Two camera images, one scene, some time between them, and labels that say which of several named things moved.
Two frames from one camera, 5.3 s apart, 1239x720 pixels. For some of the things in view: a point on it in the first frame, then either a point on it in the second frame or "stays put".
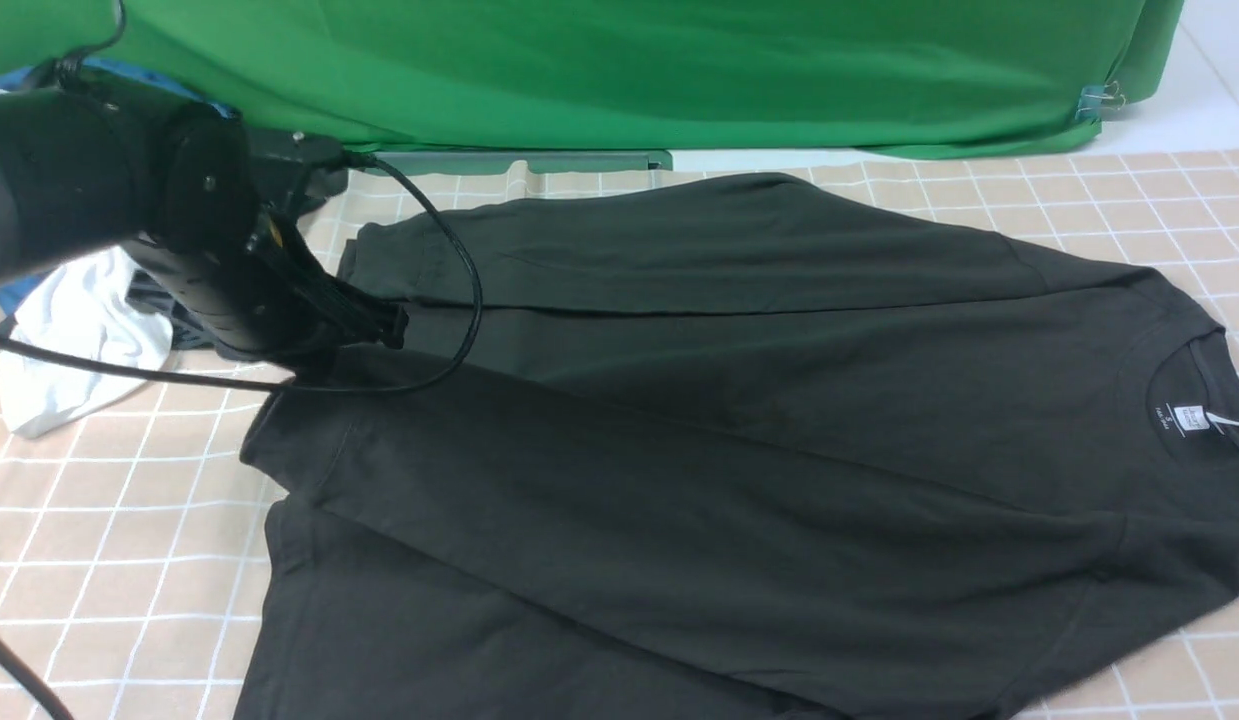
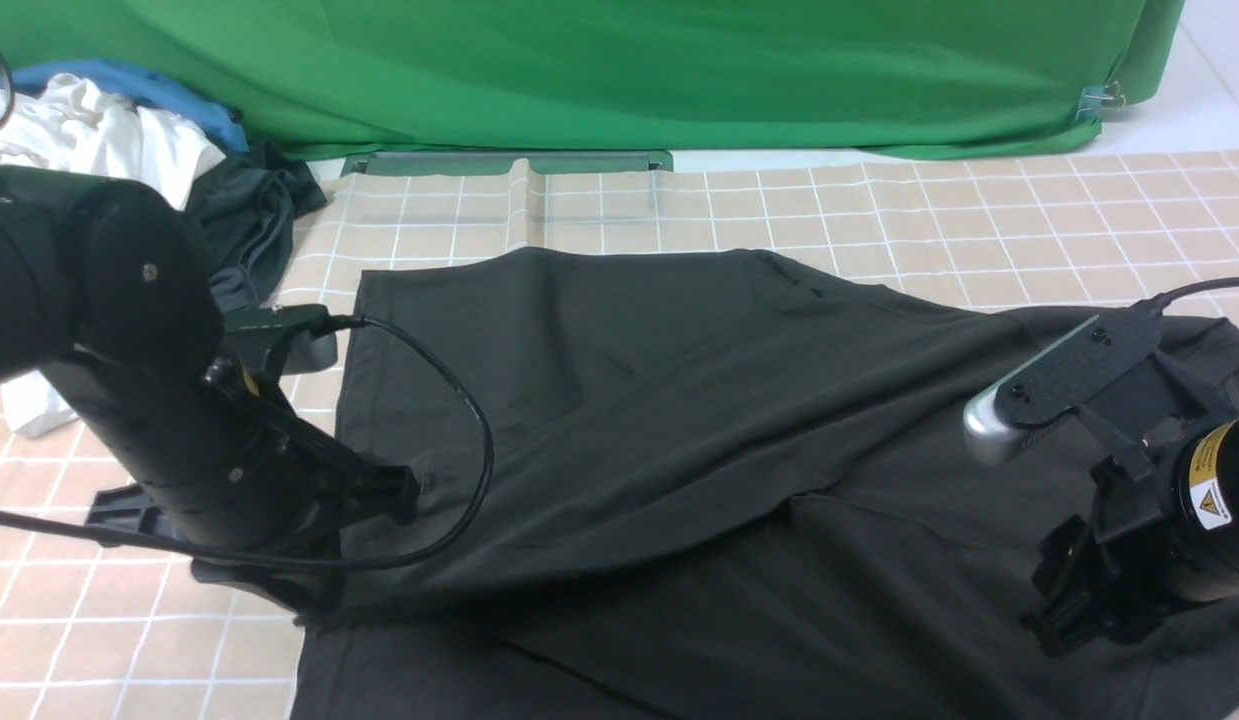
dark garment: [316, 183] to [249, 205]
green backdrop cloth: [589, 83] stays put
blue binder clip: [1094, 98] stays put
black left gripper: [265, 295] to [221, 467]
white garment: [82, 305] to [59, 121]
